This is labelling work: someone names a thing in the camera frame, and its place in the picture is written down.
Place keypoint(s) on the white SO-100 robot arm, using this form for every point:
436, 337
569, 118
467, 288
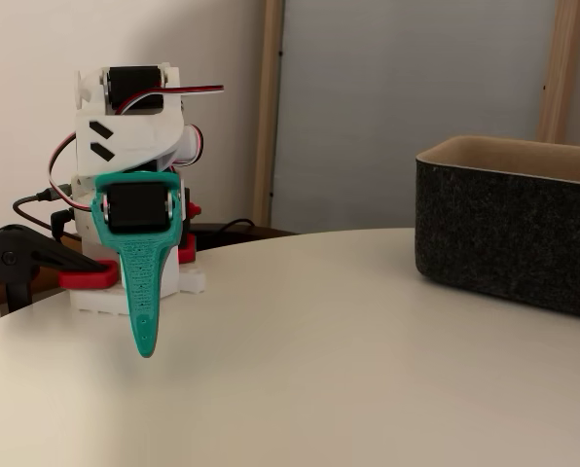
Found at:
124, 136

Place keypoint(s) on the dark grey felt basket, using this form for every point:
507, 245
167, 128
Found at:
504, 233

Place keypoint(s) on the black clamp red jaw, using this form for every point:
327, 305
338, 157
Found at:
189, 250
17, 248

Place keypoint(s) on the light wooden frame post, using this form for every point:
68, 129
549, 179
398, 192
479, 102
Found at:
268, 97
560, 73

